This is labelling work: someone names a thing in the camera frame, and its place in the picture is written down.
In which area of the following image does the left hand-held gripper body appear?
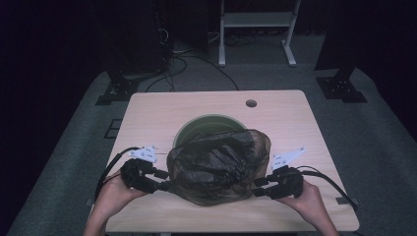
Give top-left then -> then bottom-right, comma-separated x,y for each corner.
120,145 -> 161,195

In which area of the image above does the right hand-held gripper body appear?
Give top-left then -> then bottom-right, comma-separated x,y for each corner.
267,147 -> 306,200

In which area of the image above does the black plastic garbage bag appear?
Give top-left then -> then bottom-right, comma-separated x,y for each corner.
165,128 -> 272,207

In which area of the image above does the green plastic trash bin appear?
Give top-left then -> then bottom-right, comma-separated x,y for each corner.
172,113 -> 249,149

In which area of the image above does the person's right hand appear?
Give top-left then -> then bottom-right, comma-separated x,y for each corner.
278,180 -> 326,224

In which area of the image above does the person's left hand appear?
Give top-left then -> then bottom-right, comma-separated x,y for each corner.
94,170 -> 147,217

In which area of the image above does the black metal stand base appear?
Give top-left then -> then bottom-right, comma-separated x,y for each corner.
94,67 -> 141,106
316,67 -> 368,104

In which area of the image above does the dark equipment cabinet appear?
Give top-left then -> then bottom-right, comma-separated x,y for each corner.
94,0 -> 173,77

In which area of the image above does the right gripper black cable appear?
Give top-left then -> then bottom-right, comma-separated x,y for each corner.
296,165 -> 359,211

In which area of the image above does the long black floor cable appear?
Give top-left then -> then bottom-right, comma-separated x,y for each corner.
145,54 -> 241,93

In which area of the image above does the white metal desk frame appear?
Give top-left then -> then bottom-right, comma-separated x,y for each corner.
218,0 -> 302,68

